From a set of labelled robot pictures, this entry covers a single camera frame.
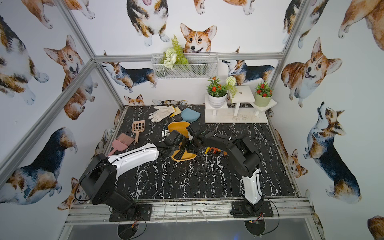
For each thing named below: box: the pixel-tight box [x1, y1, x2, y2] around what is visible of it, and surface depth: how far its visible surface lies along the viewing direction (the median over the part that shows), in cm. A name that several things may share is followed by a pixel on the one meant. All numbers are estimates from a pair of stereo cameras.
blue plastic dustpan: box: [181, 108, 201, 123], surface depth 119 cm
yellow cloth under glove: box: [169, 105, 182, 118], surface depth 119 cm
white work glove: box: [148, 105, 175, 123], surface depth 116 cm
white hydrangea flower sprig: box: [225, 76, 238, 104], surface depth 92 cm
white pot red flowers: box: [205, 75, 228, 109], surface depth 91 cm
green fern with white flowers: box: [160, 34, 190, 69], surface depth 82 cm
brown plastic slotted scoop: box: [131, 120, 146, 144], surface depth 109 cm
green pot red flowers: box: [254, 81, 275, 107], surface depth 94 cm
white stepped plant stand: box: [205, 85, 278, 124], surface depth 113 cm
